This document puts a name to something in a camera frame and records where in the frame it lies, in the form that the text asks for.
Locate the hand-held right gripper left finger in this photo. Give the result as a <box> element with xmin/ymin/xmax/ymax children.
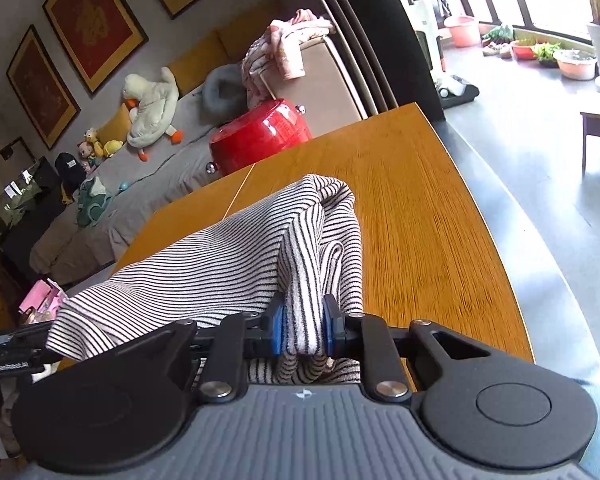
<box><xmin>130</xmin><ymin>292</ymin><xmax>286</xmax><ymax>405</ymax></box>

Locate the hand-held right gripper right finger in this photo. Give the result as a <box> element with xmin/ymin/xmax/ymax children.
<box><xmin>324</xmin><ymin>294</ymin><xmax>491</xmax><ymax>405</ymax></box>

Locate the grey striped shirt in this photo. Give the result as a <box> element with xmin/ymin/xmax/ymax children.
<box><xmin>45</xmin><ymin>174</ymin><xmax>366</xmax><ymax>386</ymax></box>

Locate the pile of pink clothes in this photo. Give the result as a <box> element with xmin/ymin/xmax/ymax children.
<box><xmin>241</xmin><ymin>9</ymin><xmax>337</xmax><ymax>111</ymax></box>

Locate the pink gift bag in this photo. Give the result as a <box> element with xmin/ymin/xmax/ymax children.
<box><xmin>17</xmin><ymin>280</ymin><xmax>68</xmax><ymax>328</ymax></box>

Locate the dark cabinet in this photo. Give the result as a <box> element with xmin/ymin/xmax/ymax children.
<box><xmin>0</xmin><ymin>157</ymin><xmax>66</xmax><ymax>271</ymax></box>

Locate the green dinosaur plush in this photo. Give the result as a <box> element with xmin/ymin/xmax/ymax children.
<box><xmin>75</xmin><ymin>176</ymin><xmax>113</xmax><ymax>226</ymax></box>

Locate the grey covered sofa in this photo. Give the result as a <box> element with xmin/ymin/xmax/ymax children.
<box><xmin>27</xmin><ymin>95</ymin><xmax>261</xmax><ymax>286</ymax></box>

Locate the red metal pot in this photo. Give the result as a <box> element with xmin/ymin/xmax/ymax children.
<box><xmin>209</xmin><ymin>99</ymin><xmax>313</xmax><ymax>176</ymax></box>

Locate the small stuffed toys group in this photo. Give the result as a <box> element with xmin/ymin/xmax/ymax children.
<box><xmin>77</xmin><ymin>129</ymin><xmax>106</xmax><ymax>173</ymax></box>

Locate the beige cabinet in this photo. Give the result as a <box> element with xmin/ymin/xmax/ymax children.
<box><xmin>260</xmin><ymin>35</ymin><xmax>368</xmax><ymax>133</ymax></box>

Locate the white duck plush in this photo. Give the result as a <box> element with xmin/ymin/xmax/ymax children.
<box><xmin>122</xmin><ymin>66</ymin><xmax>185</xmax><ymax>162</ymax></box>

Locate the yellow cushion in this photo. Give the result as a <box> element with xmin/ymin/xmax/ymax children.
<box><xmin>96</xmin><ymin>105</ymin><xmax>133</xmax><ymax>143</ymax></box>

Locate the yellow sofa backrest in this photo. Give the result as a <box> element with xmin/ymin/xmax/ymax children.
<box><xmin>167</xmin><ymin>22</ymin><xmax>261</xmax><ymax>98</ymax></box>

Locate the brown curtain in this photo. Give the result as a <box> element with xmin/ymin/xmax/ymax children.
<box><xmin>300</xmin><ymin>0</ymin><xmax>446</xmax><ymax>121</ymax></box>

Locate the white upright vacuum cleaner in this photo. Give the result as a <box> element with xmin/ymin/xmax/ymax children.
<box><xmin>395</xmin><ymin>0</ymin><xmax>481</xmax><ymax>110</ymax></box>

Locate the pink plastic basin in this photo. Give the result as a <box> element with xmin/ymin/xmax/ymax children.
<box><xmin>443</xmin><ymin>15</ymin><xmax>481</xmax><ymax>48</ymax></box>

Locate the red plastic basin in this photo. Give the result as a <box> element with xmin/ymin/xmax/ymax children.
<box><xmin>510</xmin><ymin>39</ymin><xmax>538</xmax><ymax>61</ymax></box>

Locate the tray of green seedlings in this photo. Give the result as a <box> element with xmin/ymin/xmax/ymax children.
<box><xmin>531</xmin><ymin>41</ymin><xmax>563</xmax><ymax>68</ymax></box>

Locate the pink basin with soil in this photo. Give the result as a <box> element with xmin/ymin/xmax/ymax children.
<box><xmin>552</xmin><ymin>49</ymin><xmax>598</xmax><ymax>81</ymax></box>

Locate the grey ring pillow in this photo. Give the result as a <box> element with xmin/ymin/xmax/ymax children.
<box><xmin>201</xmin><ymin>65</ymin><xmax>248</xmax><ymax>126</ymax></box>

